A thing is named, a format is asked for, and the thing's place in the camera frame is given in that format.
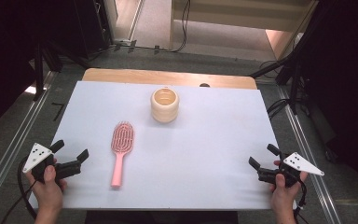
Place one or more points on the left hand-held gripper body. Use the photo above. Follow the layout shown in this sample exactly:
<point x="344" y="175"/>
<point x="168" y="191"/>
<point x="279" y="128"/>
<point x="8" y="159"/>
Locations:
<point x="37" y="155"/>

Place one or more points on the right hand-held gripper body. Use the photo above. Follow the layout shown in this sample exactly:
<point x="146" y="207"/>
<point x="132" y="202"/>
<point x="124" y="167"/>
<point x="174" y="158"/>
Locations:
<point x="301" y="164"/>

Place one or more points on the pink hairbrush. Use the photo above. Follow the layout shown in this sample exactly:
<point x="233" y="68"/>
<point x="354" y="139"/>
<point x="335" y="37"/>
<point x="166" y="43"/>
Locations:
<point x="122" y="140"/>

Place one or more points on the cream ribbed cup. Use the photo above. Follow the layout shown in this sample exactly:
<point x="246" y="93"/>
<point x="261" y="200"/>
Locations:
<point x="164" y="109"/>

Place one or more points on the person's right hand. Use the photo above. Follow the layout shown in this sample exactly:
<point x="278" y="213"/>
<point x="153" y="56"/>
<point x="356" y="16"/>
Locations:
<point x="282" y="196"/>

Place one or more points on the person's left hand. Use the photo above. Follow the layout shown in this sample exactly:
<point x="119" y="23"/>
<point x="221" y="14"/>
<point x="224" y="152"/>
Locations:
<point x="48" y="193"/>

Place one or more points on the white board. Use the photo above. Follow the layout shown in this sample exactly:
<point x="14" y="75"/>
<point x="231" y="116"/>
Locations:
<point x="199" y="161"/>

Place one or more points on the black metal stand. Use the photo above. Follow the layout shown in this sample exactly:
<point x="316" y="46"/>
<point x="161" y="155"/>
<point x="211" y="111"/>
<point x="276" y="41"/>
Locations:
<point x="38" y="74"/>
<point x="293" y="81"/>

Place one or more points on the dark round table grommet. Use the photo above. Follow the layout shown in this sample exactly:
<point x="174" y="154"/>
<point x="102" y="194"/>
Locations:
<point x="204" y="84"/>

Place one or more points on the black cabinet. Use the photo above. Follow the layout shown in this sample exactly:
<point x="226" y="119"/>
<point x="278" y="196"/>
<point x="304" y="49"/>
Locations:
<point x="90" y="28"/>

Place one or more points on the aluminium floor rail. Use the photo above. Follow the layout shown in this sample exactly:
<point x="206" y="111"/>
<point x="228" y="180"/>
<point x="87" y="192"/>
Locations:
<point x="307" y="155"/>
<point x="15" y="140"/>

